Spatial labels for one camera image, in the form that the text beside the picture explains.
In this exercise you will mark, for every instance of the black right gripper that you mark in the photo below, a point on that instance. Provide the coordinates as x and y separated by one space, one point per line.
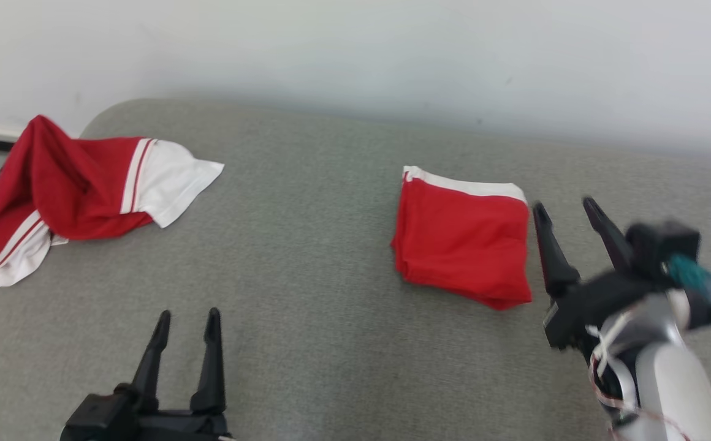
582 306

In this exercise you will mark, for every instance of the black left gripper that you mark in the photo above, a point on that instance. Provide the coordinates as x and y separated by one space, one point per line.
141 422

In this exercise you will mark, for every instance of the red shirt with white sleeves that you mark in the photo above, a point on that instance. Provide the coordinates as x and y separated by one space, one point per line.
73 190

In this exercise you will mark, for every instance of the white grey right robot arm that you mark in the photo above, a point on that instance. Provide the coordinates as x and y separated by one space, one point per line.
668 380

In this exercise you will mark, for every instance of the folded red garment white band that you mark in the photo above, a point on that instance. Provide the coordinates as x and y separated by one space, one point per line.
463 245

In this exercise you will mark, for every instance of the grey fabric sofa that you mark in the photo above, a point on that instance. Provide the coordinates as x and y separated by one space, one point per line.
306 257

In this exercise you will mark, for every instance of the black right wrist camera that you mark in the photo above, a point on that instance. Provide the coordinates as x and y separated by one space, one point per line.
662 251

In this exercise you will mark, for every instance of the teal right camera connector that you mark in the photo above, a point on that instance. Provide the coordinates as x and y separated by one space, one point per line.
689 272

